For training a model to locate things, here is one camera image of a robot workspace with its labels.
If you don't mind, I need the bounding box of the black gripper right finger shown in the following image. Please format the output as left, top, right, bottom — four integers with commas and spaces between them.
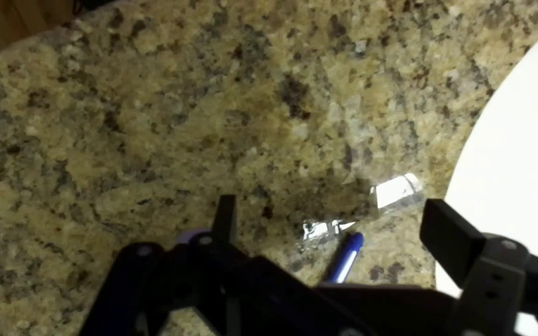
418, 199, 538, 336

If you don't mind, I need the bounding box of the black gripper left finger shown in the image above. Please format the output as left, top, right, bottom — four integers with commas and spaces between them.
80, 193, 345, 336

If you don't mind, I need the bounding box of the blue and clear toothbrush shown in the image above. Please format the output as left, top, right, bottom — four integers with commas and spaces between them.
298, 173, 425, 288

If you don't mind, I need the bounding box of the white oval sink basin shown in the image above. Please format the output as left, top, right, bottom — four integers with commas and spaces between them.
433, 31, 538, 336

